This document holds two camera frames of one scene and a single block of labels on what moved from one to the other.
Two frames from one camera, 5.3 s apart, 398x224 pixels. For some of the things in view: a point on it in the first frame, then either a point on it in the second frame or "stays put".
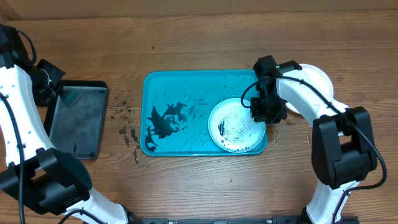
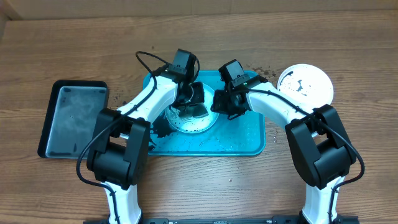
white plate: (311, 78) stays put
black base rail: (275, 220) stays put
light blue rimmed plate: (232, 128) → (193, 124)
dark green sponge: (70, 97) → (193, 110)
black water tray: (77, 117) stays put
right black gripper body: (272, 108) → (226, 105)
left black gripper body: (47, 77) → (193, 94)
